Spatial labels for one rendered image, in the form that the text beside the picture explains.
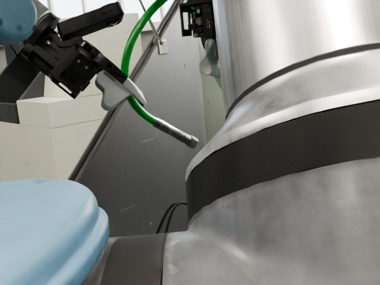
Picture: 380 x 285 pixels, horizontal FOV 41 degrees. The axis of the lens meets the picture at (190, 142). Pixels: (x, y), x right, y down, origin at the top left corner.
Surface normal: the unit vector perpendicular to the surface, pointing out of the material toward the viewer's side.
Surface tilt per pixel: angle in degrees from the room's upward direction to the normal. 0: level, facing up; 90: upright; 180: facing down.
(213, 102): 90
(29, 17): 89
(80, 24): 75
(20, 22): 90
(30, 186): 8
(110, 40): 90
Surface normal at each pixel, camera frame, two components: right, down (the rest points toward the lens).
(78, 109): 0.67, 0.09
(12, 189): -0.21, -0.96
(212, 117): -0.63, 0.21
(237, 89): -0.92, -0.07
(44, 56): 0.24, -0.05
